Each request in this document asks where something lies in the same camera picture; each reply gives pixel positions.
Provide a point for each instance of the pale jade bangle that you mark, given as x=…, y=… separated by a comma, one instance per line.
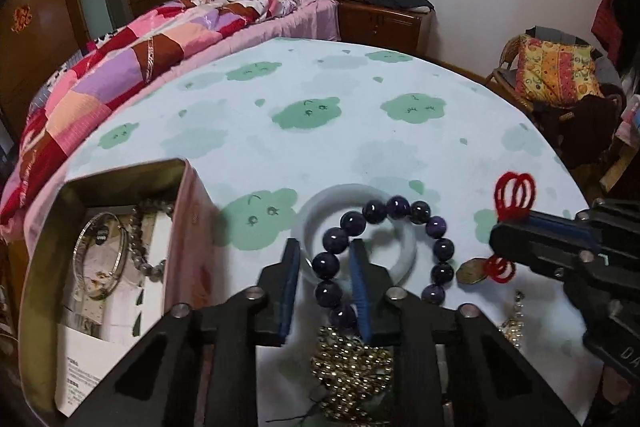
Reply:
x=363, y=206

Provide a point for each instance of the cloud print tablecloth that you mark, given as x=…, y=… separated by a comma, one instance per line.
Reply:
x=269, y=127

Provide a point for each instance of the pink metal tin box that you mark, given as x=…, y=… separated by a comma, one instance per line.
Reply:
x=188, y=270

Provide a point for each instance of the red string knot charm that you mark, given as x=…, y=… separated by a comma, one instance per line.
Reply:
x=514, y=197

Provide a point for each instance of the patchwork pink quilt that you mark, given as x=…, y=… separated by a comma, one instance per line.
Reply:
x=89, y=92

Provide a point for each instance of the red double happiness sticker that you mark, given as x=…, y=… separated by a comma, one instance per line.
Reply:
x=22, y=17

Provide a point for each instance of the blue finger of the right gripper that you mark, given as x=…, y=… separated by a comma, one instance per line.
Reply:
x=523, y=237

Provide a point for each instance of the yellow orange floral cushion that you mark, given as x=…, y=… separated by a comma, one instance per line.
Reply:
x=555, y=74

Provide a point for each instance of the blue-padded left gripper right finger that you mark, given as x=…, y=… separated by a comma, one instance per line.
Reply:
x=375, y=315

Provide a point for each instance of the white paper in tin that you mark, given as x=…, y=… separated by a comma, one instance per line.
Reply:
x=94, y=335

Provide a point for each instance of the silver bangle in tin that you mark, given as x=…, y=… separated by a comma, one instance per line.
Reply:
x=99, y=256

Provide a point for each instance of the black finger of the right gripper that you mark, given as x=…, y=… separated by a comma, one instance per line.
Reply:
x=548, y=261

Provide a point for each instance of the wicker chair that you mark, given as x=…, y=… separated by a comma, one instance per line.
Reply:
x=582, y=134

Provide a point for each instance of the wooden nightstand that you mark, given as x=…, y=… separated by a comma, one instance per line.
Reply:
x=402, y=31

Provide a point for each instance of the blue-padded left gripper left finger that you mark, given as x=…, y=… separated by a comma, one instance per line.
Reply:
x=279, y=281

